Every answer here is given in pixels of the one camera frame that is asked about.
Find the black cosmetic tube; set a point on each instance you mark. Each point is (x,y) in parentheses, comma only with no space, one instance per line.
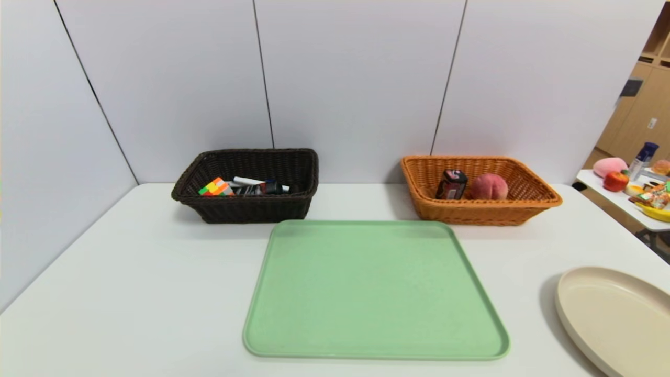
(251,190)

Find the white marker black cap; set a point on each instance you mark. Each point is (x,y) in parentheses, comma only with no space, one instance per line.
(248,181)

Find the white marker blue cap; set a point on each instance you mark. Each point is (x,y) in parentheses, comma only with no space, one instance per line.
(233,184)

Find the multicolour puzzle cube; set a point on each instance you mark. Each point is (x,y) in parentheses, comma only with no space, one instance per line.
(215,187)

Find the dark brown wicker basket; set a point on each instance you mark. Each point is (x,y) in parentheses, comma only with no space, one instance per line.
(246,209)

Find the orange wicker basket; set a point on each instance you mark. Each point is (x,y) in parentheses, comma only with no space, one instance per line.
(471,212)

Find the light green plastic tray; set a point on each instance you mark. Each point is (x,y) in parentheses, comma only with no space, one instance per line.
(377,293)

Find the white side table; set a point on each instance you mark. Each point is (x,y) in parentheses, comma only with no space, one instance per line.
(607,199)

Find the pink plush peach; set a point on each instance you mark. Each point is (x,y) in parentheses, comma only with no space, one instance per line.
(609,166)

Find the red apple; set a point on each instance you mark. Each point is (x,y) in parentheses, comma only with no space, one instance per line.
(615,181)

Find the cream oval plate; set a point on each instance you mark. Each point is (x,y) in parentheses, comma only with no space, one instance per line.
(617,314)

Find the white bottle blue cap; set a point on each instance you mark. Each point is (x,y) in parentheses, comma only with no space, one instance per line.
(643,157)

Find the light wooden cabinet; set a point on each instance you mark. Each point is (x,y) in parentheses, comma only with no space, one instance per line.
(641,125)

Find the colourful snack packets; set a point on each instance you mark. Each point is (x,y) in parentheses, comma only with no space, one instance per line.
(654,198)

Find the yellow banana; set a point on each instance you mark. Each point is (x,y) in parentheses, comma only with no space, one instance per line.
(657,213)

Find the round orange bread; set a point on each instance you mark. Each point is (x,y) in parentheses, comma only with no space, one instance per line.
(662,167)

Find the dark grey wall box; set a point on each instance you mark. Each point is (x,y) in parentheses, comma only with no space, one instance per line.
(631,87)

